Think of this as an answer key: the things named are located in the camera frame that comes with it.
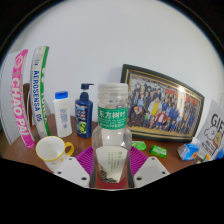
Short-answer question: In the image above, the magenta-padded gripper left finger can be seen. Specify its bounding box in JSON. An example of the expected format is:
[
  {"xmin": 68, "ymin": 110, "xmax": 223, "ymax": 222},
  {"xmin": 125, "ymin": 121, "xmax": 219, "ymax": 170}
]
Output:
[{"xmin": 53, "ymin": 145, "xmax": 98, "ymax": 189}]

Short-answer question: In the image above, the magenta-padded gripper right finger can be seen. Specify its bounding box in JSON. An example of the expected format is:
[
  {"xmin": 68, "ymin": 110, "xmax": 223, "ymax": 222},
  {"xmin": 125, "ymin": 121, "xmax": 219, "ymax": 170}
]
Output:
[{"xmin": 128, "ymin": 145, "xmax": 171, "ymax": 189}]

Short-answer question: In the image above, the clear green-labelled drink bottle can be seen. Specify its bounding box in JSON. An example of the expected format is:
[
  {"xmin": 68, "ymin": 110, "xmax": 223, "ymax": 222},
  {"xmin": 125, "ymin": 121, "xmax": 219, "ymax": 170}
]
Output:
[{"xmin": 91, "ymin": 82, "xmax": 133, "ymax": 184}]

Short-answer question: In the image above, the green soap packet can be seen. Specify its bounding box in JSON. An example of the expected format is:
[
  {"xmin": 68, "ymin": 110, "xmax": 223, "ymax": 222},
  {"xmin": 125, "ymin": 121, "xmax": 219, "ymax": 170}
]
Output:
[
  {"xmin": 131, "ymin": 140, "xmax": 148, "ymax": 151},
  {"xmin": 149, "ymin": 144, "xmax": 168, "ymax": 158}
]

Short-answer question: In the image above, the flat round red coaster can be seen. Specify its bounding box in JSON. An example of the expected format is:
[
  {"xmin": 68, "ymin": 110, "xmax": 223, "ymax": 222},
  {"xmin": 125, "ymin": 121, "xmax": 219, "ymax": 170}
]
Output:
[{"xmin": 94, "ymin": 174, "xmax": 128, "ymax": 189}]

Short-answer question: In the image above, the white yellow-rimmed mug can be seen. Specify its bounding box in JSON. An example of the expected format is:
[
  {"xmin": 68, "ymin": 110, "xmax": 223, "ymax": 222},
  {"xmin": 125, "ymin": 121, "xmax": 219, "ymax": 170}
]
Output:
[{"xmin": 35, "ymin": 135, "xmax": 75, "ymax": 173}]

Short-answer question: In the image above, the blue tissue pack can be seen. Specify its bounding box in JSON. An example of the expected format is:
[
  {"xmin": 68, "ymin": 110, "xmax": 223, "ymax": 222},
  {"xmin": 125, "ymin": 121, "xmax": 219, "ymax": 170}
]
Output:
[{"xmin": 176, "ymin": 142, "xmax": 200, "ymax": 162}]

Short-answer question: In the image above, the dark blue pump bottle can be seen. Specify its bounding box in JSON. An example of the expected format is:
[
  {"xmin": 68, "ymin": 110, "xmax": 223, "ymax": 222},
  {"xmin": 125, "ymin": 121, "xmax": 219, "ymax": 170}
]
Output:
[{"xmin": 74, "ymin": 83, "xmax": 95, "ymax": 140}]

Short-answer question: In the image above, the small clear snack packet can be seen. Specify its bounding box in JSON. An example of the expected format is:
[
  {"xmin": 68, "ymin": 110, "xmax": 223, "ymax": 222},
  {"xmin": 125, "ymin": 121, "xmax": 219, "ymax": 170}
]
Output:
[{"xmin": 196, "ymin": 151, "xmax": 211, "ymax": 164}]

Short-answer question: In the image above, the white blue-capped lotion bottle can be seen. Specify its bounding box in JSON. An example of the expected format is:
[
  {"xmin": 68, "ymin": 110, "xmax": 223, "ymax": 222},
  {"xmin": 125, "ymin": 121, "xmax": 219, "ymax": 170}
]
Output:
[{"xmin": 52, "ymin": 90, "xmax": 73, "ymax": 139}]

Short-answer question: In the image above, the framed group photo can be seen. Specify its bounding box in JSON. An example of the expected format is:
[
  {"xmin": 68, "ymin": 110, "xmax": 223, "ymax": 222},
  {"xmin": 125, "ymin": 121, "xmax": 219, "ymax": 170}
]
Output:
[{"xmin": 119, "ymin": 63, "xmax": 206, "ymax": 144}]

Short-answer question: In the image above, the white printed gift bag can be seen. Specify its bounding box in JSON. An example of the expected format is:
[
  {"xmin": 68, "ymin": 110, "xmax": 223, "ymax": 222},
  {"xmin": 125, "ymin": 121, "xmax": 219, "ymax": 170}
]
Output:
[{"xmin": 195, "ymin": 98, "xmax": 224, "ymax": 158}]

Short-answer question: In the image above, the pink shuttlecock tube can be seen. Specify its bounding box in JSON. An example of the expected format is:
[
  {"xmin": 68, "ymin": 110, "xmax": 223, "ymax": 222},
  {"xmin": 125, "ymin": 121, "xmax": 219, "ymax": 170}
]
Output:
[{"xmin": 11, "ymin": 48, "xmax": 37, "ymax": 149}]

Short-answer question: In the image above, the white green shuttlecock tube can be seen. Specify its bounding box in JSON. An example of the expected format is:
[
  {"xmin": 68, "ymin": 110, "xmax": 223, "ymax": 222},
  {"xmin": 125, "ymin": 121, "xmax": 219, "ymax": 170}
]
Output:
[{"xmin": 29, "ymin": 45, "xmax": 52, "ymax": 140}]

